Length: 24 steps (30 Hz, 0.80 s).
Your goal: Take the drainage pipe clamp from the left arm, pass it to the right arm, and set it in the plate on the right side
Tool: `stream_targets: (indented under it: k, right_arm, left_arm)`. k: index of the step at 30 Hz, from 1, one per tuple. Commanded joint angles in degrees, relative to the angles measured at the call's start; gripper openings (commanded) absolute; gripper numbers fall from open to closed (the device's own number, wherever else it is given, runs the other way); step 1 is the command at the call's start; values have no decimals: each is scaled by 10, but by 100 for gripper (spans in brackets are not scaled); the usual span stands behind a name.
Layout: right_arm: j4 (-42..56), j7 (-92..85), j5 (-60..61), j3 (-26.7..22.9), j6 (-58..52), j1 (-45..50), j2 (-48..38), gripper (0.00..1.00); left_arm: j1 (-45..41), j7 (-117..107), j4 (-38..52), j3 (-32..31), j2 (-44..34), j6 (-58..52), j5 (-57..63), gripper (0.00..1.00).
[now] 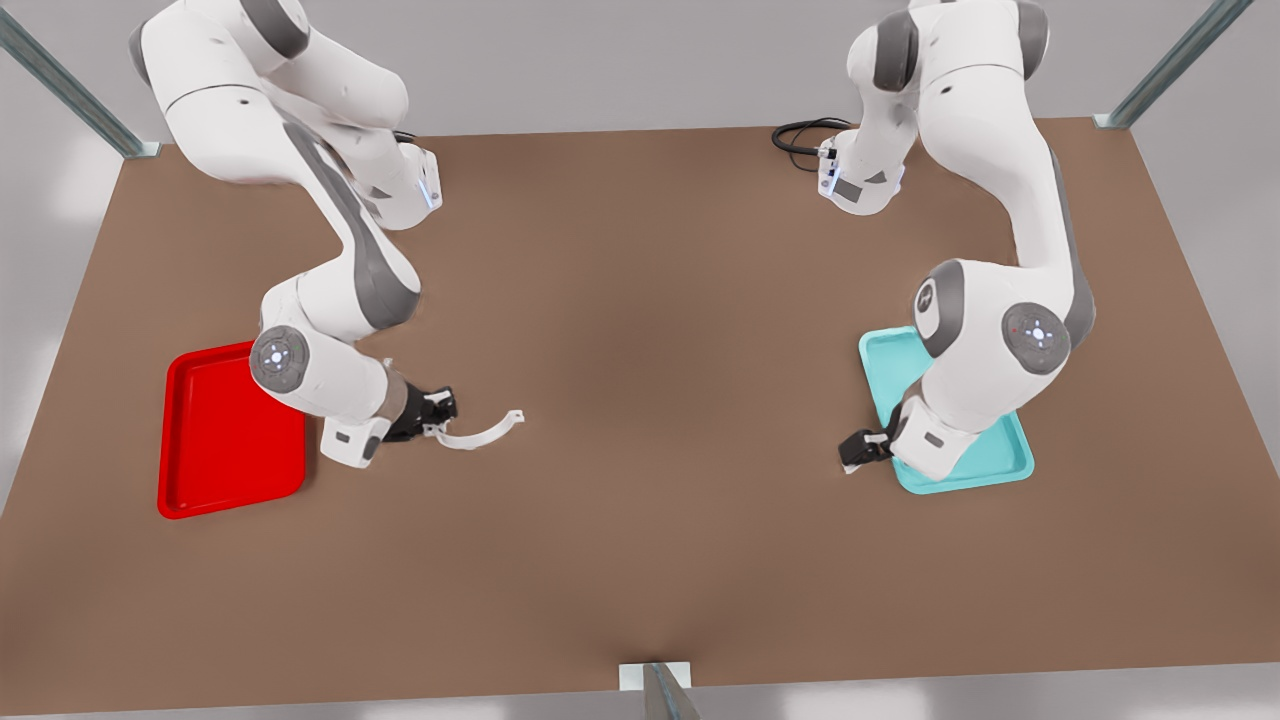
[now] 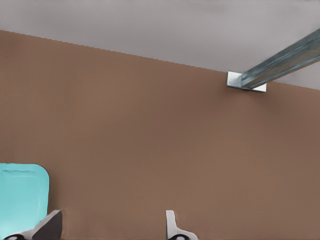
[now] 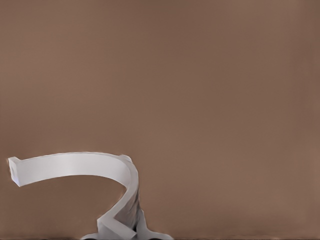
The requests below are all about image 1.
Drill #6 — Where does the silver frame post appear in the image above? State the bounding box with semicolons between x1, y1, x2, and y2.
618;661;703;720
0;8;161;160
1093;0;1257;130

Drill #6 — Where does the white drainage pipe clamp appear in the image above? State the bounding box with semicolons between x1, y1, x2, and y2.
435;408;526;451

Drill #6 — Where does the teal plastic tray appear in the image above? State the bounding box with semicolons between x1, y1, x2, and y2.
858;326;1035;496

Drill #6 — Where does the red plastic tray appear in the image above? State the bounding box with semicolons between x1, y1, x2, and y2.
157;341;307;520

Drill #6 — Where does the black cable loop, left arm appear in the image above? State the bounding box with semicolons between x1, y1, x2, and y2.
771;118;853;174

